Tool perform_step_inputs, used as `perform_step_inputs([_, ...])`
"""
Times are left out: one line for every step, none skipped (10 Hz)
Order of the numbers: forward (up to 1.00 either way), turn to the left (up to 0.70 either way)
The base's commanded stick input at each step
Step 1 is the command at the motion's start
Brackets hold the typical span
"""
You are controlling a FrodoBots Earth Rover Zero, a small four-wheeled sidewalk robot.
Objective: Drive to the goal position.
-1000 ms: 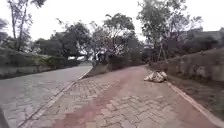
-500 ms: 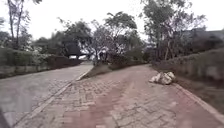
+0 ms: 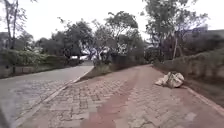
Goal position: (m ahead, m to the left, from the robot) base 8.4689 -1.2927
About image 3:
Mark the brown dirt strip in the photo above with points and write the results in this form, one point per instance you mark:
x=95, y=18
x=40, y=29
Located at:
x=210, y=90

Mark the green hedge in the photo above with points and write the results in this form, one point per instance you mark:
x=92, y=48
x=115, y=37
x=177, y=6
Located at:
x=23, y=58
x=200, y=65

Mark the pale stone kerb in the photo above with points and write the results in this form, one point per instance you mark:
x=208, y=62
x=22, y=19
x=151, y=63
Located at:
x=55, y=94

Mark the red brick path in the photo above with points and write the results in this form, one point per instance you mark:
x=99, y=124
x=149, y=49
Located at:
x=126, y=96

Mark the grass patch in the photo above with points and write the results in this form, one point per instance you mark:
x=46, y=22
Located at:
x=100, y=70

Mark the grey paved road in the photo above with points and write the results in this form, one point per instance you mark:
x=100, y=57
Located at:
x=30, y=86

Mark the row of trees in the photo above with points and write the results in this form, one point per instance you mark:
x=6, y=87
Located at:
x=76, y=36

